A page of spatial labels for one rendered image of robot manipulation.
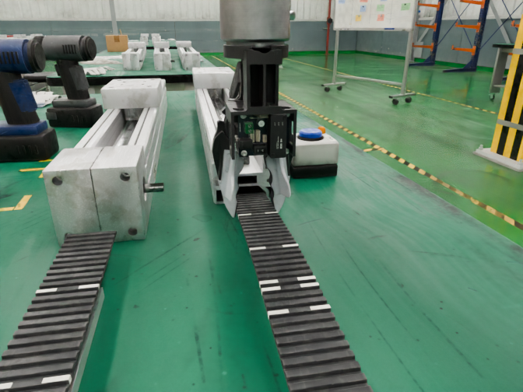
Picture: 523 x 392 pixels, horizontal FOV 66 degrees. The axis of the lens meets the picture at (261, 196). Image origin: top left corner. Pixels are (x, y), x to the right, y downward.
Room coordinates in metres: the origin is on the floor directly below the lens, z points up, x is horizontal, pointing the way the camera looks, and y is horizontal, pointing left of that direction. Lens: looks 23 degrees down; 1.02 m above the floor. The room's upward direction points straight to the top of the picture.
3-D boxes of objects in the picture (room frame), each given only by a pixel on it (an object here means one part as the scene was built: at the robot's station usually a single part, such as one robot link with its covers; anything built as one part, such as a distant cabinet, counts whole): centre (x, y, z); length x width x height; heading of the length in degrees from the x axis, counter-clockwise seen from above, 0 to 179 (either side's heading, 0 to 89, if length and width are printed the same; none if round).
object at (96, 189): (0.47, 0.19, 0.83); 0.12 x 0.09 x 0.10; 100
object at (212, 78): (1.18, 0.14, 0.87); 0.16 x 0.11 x 0.07; 10
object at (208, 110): (0.94, 0.09, 0.82); 0.80 x 0.10 x 0.09; 10
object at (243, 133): (0.46, 0.00, 0.94); 0.09 x 0.08 x 0.12; 10
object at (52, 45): (1.05, 0.51, 0.89); 0.20 x 0.08 x 0.22; 87
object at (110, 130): (0.90, 0.28, 0.82); 0.80 x 0.10 x 0.09; 10
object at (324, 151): (0.68, -0.08, 0.81); 0.10 x 0.08 x 0.06; 100
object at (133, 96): (0.90, 0.28, 0.87); 0.16 x 0.11 x 0.07; 10
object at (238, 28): (0.47, 0.00, 1.02); 0.08 x 0.08 x 0.05
